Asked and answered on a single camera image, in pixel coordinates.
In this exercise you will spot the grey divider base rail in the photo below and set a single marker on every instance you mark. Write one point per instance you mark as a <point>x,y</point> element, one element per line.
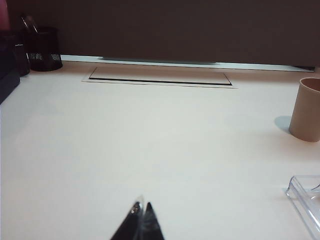
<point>160,60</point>

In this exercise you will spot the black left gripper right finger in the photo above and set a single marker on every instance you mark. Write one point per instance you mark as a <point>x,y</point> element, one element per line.
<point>151,225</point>

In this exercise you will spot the black mesh pen holder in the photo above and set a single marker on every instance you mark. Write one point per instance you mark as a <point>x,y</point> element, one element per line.
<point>43,50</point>

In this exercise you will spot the black box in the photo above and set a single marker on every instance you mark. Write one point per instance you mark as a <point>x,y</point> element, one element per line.
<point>7,70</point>

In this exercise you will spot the wide brown desk divider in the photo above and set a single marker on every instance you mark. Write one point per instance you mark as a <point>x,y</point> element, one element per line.
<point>175,27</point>

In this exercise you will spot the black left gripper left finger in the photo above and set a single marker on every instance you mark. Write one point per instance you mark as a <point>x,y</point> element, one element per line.
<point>133,222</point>

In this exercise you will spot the clear items in pen holder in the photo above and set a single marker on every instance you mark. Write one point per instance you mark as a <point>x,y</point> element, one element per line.
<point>28,23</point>

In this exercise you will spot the brown paper cup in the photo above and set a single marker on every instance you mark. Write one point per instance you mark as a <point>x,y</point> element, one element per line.
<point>306,115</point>

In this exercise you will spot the clear plastic chip tray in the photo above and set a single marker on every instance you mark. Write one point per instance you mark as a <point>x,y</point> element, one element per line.
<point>306,200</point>

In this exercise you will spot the pink plastic object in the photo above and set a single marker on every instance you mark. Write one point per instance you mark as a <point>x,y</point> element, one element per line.
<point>3,13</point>

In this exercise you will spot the small black cylinder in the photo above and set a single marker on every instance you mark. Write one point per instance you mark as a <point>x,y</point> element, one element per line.
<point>22,61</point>

